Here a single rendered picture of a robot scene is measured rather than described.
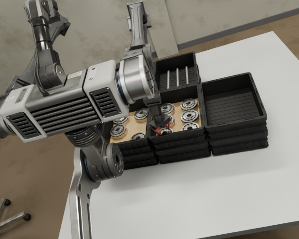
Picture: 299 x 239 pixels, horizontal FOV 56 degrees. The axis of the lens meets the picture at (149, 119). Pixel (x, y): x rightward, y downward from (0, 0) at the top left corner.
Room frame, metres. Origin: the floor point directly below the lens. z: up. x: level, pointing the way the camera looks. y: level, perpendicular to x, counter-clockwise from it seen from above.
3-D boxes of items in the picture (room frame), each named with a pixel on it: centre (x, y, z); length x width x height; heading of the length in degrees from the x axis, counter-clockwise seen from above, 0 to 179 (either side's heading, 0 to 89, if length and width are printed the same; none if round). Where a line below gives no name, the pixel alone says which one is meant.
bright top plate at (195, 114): (1.23, -0.22, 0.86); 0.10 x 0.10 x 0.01
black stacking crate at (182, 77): (1.63, -0.28, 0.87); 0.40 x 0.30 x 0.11; 162
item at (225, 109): (1.16, -0.44, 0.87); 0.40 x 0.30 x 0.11; 162
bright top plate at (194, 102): (1.33, -0.25, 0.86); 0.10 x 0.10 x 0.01
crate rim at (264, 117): (1.16, -0.44, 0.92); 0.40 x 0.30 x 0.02; 162
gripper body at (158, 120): (1.16, -0.05, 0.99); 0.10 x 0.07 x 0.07; 116
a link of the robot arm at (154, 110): (1.17, -0.05, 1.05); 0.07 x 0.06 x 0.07; 167
